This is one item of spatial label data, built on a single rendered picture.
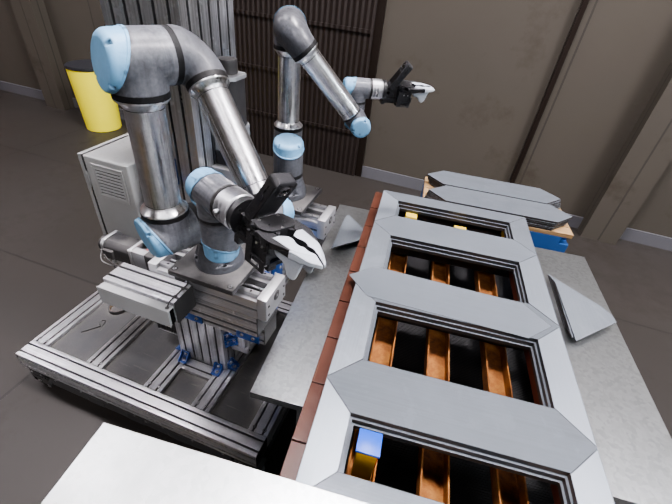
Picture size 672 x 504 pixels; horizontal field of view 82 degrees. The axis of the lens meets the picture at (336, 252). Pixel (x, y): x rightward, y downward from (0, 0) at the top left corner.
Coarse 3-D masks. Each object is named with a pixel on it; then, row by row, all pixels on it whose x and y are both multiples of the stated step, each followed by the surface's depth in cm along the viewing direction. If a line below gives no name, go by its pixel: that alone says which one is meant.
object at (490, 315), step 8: (480, 296) 146; (488, 296) 146; (480, 304) 142; (488, 304) 142; (496, 304) 143; (480, 312) 139; (488, 312) 139; (496, 312) 139; (480, 320) 135; (488, 320) 136; (496, 320) 136; (496, 328) 133
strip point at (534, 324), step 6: (528, 312) 141; (528, 318) 138; (534, 318) 139; (540, 318) 139; (528, 324) 136; (534, 324) 136; (540, 324) 136; (546, 324) 137; (528, 330) 134; (534, 330) 134; (540, 330) 134; (528, 336) 131
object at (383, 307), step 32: (480, 224) 195; (448, 256) 171; (480, 256) 169; (416, 320) 137; (448, 320) 135; (544, 320) 138; (544, 384) 118; (352, 416) 104; (448, 448) 101; (544, 480) 98
